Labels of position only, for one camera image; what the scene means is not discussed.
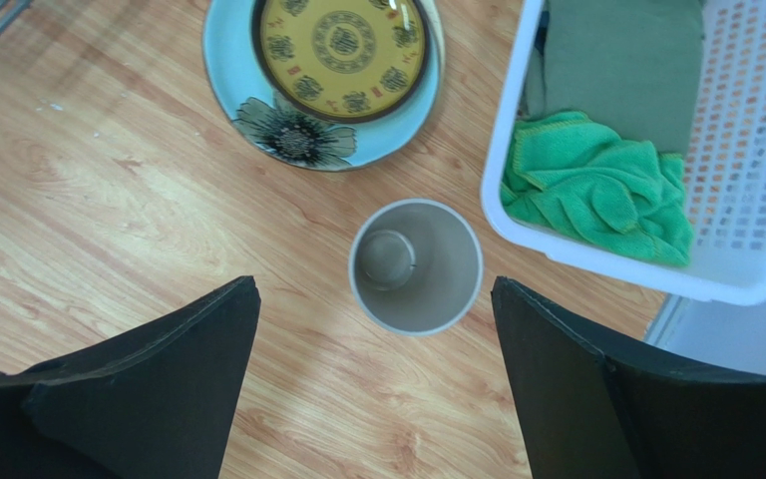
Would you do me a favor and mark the yellow patterned plate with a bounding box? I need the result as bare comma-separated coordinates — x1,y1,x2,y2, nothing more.
250,0,430,124

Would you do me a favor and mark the beige cup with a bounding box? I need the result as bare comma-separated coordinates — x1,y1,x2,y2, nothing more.
347,199,484,336

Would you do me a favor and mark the olive green folded cloth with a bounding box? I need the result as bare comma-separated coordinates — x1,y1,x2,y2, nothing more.
520,1,705,154

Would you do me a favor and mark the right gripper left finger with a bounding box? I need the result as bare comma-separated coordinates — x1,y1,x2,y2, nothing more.
0,276,261,478

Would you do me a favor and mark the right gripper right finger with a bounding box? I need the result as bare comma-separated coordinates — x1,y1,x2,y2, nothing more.
491,276,766,478

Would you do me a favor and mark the right aluminium frame post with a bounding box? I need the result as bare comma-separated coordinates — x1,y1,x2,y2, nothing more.
643,294,692,349

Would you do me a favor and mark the white plastic basket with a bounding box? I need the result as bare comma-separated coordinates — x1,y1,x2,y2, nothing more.
481,1,766,305

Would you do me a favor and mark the cream bird plate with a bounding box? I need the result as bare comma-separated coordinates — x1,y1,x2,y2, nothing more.
422,0,446,121

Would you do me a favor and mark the bright green microfiber towel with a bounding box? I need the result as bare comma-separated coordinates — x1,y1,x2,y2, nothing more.
500,111,693,267

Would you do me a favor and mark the light blue flower plate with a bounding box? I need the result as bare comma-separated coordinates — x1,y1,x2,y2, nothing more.
202,1,439,172

